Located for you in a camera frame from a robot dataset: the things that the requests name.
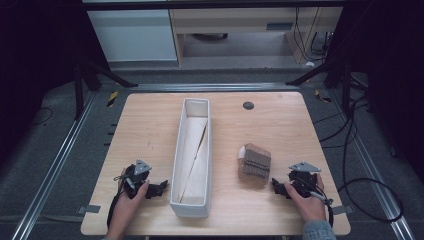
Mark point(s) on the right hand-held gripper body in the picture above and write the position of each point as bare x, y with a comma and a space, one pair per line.
304, 180

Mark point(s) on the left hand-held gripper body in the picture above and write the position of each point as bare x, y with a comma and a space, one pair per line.
135, 181

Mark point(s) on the long white fabric box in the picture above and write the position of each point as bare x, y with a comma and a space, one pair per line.
192, 160

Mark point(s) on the person's left hand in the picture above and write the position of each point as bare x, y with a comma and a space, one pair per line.
125, 206

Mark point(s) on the person's right hand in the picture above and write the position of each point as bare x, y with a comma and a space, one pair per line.
310, 208

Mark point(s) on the grey tape piece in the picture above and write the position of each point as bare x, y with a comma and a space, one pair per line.
342, 209
89, 209

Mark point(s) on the black tripod stand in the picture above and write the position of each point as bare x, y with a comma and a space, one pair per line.
79, 90
346, 83

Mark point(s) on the small white floor object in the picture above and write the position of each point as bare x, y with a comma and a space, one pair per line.
310, 63

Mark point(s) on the white cabinet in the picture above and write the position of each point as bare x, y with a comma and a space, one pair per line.
133, 35

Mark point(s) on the aluminium floor rail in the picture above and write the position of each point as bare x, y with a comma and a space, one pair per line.
376, 173
50, 173

